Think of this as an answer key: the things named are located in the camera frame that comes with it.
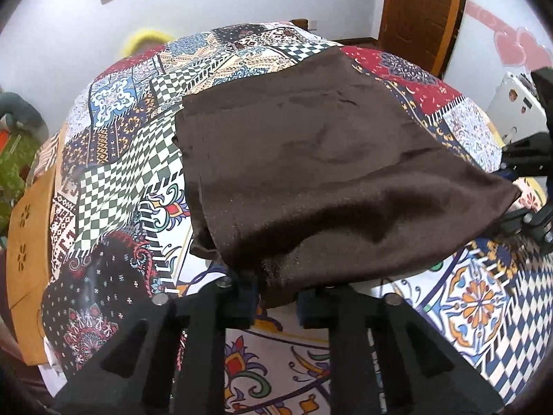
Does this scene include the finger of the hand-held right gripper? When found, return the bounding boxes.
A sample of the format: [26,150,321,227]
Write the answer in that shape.
[493,205,553,256]
[501,132,553,179]

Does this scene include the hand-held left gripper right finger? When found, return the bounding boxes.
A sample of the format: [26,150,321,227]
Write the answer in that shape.
[296,285,506,415]

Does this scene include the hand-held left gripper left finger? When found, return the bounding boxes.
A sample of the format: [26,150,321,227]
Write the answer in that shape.
[52,277,260,415]

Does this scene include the brown garment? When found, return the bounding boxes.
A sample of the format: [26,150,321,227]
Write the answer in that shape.
[173,45,523,307]

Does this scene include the white box with stickers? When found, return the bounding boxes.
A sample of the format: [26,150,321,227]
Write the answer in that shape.
[486,71,545,148]

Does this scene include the wooden door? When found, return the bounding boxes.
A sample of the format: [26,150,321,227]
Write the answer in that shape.
[378,0,471,79]

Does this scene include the patchwork printed blanket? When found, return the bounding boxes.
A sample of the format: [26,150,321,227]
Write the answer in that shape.
[32,21,553,415]

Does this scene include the wooden folding lap desk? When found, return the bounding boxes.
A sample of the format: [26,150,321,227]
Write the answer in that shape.
[6,168,59,366]

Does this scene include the green patterned storage bag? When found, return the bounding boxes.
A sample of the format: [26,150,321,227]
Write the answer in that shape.
[0,132,41,221]

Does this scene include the yellow foam tube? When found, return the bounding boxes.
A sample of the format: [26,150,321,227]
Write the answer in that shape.
[119,28,178,57]

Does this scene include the grey plush toy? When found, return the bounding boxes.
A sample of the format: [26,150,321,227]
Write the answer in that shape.
[0,92,48,139]

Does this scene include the pink heart wall decals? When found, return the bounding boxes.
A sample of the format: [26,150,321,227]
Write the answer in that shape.
[464,0,553,67]

